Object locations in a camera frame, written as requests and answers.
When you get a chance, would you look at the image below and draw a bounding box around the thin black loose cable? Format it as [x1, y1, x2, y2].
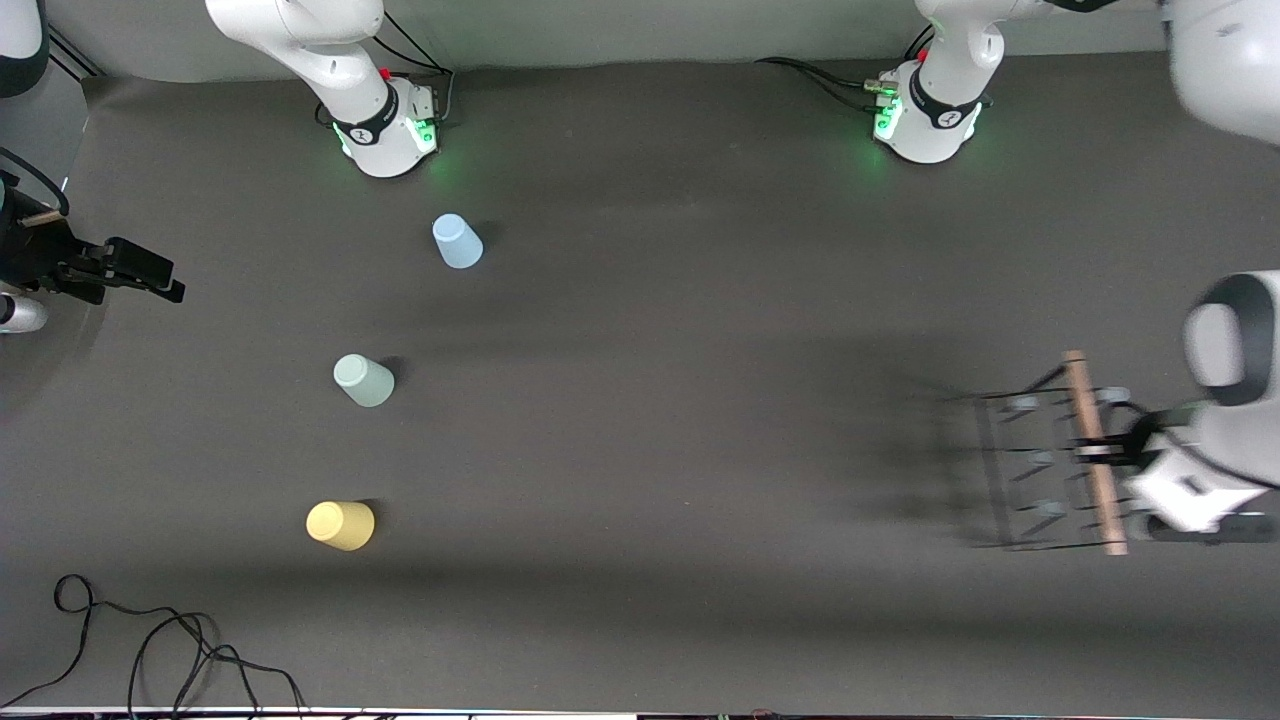
[0, 573, 306, 716]

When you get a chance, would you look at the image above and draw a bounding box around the black left arm base cable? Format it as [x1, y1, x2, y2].
[753, 30, 936, 111]

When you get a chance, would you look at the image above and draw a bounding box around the yellow plastic cup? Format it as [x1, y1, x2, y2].
[306, 500, 376, 552]

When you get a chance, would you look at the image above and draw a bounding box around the light blue plastic cup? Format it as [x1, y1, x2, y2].
[432, 213, 485, 270]

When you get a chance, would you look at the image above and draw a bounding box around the dark metal frame rail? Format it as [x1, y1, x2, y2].
[45, 25, 106, 79]

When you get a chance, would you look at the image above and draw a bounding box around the black wire cup holder rack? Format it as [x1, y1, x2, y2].
[975, 350, 1166, 556]

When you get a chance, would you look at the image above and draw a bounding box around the dark grey table mat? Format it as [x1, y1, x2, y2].
[0, 45, 1280, 713]

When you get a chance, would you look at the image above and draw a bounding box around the pale green plastic cup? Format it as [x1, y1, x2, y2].
[333, 353, 395, 408]

